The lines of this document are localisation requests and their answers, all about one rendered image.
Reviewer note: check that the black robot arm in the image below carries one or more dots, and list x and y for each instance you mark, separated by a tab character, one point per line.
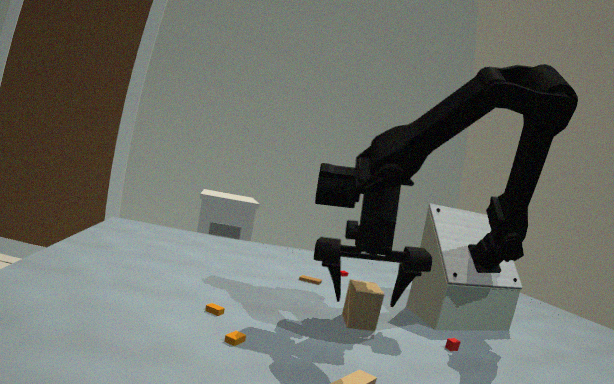
540	93

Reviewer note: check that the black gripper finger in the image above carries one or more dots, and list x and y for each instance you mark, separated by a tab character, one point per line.
403	279
335	273

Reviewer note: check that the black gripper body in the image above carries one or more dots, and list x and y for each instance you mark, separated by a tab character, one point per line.
375	236

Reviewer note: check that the small red block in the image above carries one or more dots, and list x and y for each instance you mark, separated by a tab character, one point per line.
452	344

